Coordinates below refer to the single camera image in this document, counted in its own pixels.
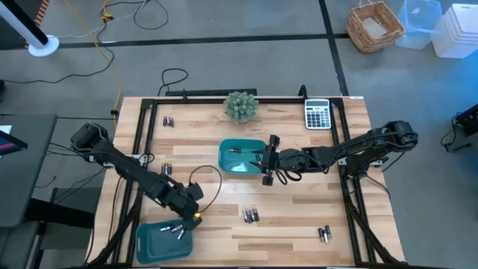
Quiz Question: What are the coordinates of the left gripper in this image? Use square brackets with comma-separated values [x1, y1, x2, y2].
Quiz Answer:
[164, 182, 205, 229]

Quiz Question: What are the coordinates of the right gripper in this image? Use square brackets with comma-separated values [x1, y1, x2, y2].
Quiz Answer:
[248, 134, 302, 187]

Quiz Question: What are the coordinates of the teal plastic bin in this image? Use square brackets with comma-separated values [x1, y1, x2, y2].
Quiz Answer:
[217, 137, 268, 176]
[135, 219, 194, 265]

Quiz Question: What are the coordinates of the green plant in white pot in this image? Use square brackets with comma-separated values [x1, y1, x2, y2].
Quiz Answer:
[223, 90, 260, 125]

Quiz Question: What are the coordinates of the grey desk calculator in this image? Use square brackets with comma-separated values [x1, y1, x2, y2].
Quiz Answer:
[304, 98, 333, 131]

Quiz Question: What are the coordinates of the black power strip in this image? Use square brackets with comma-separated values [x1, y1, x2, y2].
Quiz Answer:
[164, 88, 258, 98]

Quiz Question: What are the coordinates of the wicker basket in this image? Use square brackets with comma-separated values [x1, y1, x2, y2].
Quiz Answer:
[346, 0, 406, 55]

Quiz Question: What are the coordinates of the dark grey desk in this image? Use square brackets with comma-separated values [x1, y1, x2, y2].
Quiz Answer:
[0, 113, 58, 229]

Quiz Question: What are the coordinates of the grey cardboard sheet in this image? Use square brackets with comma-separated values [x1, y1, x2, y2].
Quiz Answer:
[361, 16, 390, 40]

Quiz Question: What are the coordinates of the computer monitor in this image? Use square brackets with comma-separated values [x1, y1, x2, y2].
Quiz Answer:
[0, 125, 29, 158]

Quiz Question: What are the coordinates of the clear plastic bin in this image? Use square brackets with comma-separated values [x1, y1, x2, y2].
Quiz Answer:
[394, 0, 444, 51]

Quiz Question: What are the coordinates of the black box device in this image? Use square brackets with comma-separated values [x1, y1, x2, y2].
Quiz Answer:
[439, 103, 478, 153]

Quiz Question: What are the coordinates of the white pole on round base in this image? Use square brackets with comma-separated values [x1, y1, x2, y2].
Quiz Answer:
[0, 0, 60, 58]

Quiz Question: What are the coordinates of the stack of white bins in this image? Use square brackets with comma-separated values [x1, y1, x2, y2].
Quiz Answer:
[432, 3, 478, 60]

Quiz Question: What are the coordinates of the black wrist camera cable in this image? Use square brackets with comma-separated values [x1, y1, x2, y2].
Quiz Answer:
[187, 164, 223, 214]

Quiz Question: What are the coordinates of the black aluminium table frame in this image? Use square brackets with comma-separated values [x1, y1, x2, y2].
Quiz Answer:
[86, 95, 408, 269]

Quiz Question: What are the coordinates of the black cable loop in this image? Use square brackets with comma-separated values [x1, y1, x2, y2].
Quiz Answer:
[156, 67, 190, 97]

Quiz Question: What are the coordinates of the black floor cable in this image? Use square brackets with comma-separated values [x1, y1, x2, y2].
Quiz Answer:
[0, 22, 115, 85]

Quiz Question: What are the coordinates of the yellow cable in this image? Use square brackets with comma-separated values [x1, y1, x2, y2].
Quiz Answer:
[62, 0, 124, 126]

